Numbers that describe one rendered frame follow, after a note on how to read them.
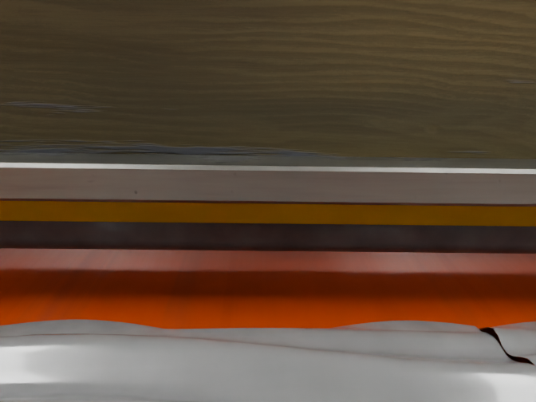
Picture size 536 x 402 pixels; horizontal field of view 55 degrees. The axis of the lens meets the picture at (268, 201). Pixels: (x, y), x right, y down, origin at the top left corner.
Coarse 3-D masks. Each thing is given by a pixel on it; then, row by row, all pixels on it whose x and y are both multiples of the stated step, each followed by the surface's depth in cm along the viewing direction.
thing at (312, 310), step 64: (0, 256) 17; (64, 256) 18; (128, 256) 18; (192, 256) 18; (256, 256) 18; (320, 256) 18; (384, 256) 18; (0, 320) 14; (128, 320) 14; (192, 320) 14; (256, 320) 14; (320, 320) 14; (384, 320) 14; (448, 320) 14
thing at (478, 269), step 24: (432, 264) 17; (456, 264) 17; (480, 264) 17; (504, 264) 17; (528, 264) 17; (456, 288) 16; (480, 288) 16; (504, 288) 16; (528, 288) 16; (480, 312) 14; (504, 312) 14; (528, 312) 14; (528, 360) 12
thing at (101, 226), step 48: (0, 240) 16; (48, 240) 16; (96, 240) 16; (144, 240) 16; (192, 240) 16; (240, 240) 16; (288, 240) 16; (336, 240) 16; (384, 240) 16; (432, 240) 16; (480, 240) 17; (528, 240) 17
